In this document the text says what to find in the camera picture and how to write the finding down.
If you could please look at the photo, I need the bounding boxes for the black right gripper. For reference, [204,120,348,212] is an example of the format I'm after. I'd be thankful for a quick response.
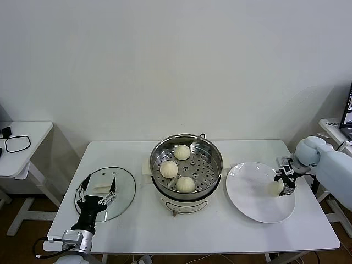
[273,170,297,197]

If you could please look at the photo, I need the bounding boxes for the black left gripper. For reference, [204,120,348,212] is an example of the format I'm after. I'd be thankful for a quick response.
[71,173,117,230]

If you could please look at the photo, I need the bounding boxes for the white steamed baozi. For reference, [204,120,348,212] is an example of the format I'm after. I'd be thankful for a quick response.
[173,145,191,161]
[268,181,284,196]
[175,177,196,193]
[159,161,179,179]

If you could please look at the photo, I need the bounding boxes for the glass pot lid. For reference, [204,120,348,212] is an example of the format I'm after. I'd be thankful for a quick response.
[74,166,137,223]

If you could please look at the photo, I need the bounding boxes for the perforated steel steamer basket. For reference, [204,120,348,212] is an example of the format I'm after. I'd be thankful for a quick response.
[149,134,223,199]

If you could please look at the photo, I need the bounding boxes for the black power adapter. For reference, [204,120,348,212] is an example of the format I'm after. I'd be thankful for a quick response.
[309,175,323,196]

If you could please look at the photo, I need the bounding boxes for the white round plate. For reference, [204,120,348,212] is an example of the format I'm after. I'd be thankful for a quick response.
[225,162,296,224]

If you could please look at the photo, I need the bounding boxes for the white side desk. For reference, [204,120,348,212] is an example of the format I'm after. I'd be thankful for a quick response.
[316,118,352,229]
[0,121,64,237]

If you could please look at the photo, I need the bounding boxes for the white power strip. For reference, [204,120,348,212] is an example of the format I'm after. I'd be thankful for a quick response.
[134,254,155,264]

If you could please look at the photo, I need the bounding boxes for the laptop with lit screen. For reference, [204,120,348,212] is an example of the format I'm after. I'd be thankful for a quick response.
[339,81,352,138]

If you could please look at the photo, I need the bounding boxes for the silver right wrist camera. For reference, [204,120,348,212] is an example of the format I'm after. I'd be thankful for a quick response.
[276,156,294,175]

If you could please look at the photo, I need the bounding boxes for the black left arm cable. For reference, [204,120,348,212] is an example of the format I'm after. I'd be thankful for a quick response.
[34,237,66,260]

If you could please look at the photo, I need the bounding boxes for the black looped cable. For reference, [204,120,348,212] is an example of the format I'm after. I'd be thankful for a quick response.
[4,135,31,153]

